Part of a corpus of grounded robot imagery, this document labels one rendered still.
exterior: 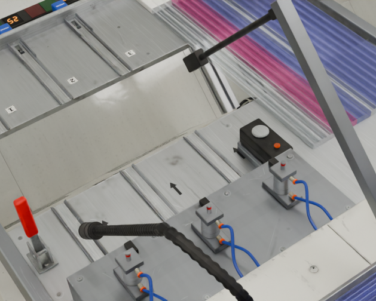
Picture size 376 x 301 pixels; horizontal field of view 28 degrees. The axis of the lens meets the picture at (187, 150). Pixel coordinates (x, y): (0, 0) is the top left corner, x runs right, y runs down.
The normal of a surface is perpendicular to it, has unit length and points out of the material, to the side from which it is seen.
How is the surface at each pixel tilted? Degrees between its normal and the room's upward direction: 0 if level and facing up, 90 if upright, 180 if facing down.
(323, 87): 0
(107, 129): 0
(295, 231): 44
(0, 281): 0
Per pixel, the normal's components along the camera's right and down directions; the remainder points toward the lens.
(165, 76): 0.35, -0.11
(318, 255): -0.07, -0.69
